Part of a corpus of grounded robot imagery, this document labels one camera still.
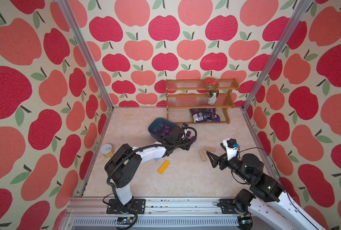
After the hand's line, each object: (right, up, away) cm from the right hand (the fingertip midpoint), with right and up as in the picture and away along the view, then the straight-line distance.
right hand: (216, 151), depth 69 cm
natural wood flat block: (+4, -4, +27) cm, 27 cm away
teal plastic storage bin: (-31, +10, +38) cm, 50 cm away
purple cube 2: (-28, +5, +30) cm, 41 cm away
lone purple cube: (-10, +5, +32) cm, 34 cm away
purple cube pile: (-6, +2, +31) cm, 32 cm away
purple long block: (-29, +11, +38) cm, 50 cm away
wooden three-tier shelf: (+2, +32, +50) cm, 59 cm away
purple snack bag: (+2, +19, +36) cm, 41 cm away
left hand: (-11, +2, +20) cm, 23 cm away
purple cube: (-34, +8, +37) cm, 51 cm away
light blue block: (-31, -10, +21) cm, 39 cm away
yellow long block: (-27, -14, +19) cm, 36 cm away
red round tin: (+3, +39, +21) cm, 44 cm away
